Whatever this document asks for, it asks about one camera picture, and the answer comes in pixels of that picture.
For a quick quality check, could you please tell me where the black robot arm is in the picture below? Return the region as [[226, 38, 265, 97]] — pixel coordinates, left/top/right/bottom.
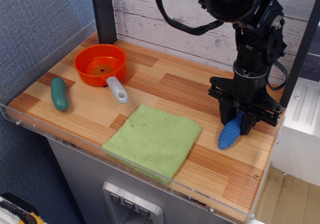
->
[[199, 0, 287, 135]]

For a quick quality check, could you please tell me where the dark right vertical post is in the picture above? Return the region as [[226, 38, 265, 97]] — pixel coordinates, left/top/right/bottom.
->
[[280, 0, 320, 108]]

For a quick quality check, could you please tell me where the orange toy pot grey handle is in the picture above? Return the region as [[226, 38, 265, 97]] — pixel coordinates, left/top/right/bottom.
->
[[73, 44, 129, 104]]

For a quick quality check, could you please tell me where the teal green toy pickle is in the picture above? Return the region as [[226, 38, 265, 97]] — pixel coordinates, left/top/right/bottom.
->
[[50, 77, 69, 111]]

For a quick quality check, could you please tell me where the grey cabinet with button panel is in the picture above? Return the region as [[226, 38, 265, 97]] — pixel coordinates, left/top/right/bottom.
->
[[49, 140, 228, 224]]

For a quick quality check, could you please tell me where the yellow and black object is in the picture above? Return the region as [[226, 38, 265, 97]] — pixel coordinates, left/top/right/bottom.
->
[[18, 213, 45, 224]]

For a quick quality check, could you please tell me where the green cloth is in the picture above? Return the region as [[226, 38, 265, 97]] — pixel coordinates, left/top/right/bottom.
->
[[102, 105, 201, 185]]

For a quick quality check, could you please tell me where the white metal side unit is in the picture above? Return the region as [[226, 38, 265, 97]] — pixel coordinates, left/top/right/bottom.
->
[[271, 78, 320, 186]]

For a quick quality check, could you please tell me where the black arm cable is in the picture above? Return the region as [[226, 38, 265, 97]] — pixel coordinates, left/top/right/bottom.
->
[[153, 0, 290, 92]]

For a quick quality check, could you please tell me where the dark left vertical post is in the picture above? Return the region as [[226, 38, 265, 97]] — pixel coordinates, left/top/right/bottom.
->
[[92, 0, 117, 44]]

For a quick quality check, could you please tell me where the blue handled metal fork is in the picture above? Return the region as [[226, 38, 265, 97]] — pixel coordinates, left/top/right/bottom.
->
[[218, 111, 244, 150]]

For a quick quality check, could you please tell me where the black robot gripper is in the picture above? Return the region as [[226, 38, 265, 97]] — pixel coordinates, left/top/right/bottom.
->
[[209, 74, 284, 135]]

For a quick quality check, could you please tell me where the dark vertical post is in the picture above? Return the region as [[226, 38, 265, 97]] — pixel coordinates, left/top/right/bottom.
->
[[280, 0, 320, 108], [92, 0, 117, 44]]

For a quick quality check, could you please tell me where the clear acrylic table guard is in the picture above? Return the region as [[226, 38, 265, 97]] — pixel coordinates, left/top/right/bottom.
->
[[0, 18, 279, 223]]

